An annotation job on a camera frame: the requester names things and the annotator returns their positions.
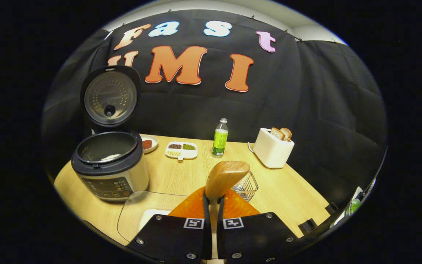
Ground green label drink bottle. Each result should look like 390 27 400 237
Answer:
211 118 229 158

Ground round white plate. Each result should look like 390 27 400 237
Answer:
140 134 159 154

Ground black backdrop cloth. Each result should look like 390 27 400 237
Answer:
42 9 387 209

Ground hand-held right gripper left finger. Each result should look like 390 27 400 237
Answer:
127 185 213 263

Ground wire chopstick holder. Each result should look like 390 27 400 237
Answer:
231 170 259 203

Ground clear rice tray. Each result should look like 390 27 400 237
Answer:
117 191 189 243

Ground green bowl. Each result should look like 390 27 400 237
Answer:
347 198 362 216

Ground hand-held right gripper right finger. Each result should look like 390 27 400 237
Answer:
216 189 305 264

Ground wooden spoon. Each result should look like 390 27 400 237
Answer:
204 161 251 264

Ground white divided bean dish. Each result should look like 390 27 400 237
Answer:
165 142 198 162

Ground white toaster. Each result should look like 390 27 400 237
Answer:
253 128 295 169

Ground black and silver rice cooker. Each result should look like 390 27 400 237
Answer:
71 65 149 202

